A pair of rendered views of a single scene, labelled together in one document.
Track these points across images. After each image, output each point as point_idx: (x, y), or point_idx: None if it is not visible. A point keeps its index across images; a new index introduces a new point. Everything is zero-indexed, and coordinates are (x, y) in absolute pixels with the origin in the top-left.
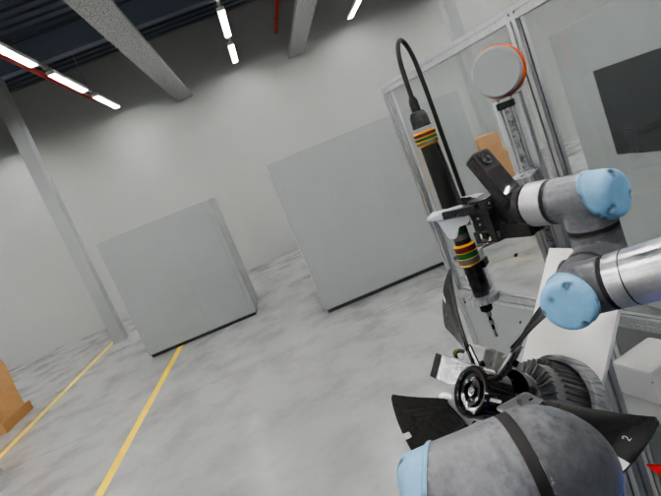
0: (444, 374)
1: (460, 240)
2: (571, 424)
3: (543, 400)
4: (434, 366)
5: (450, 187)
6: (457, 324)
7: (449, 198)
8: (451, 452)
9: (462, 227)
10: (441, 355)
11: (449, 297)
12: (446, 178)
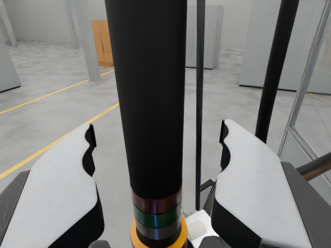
0: (200, 199)
1: (138, 230)
2: None
3: None
4: (202, 186)
5: (149, 77)
6: (204, 203)
7: (131, 117)
8: None
9: (151, 216)
10: (210, 184)
11: (220, 171)
12: (141, 24)
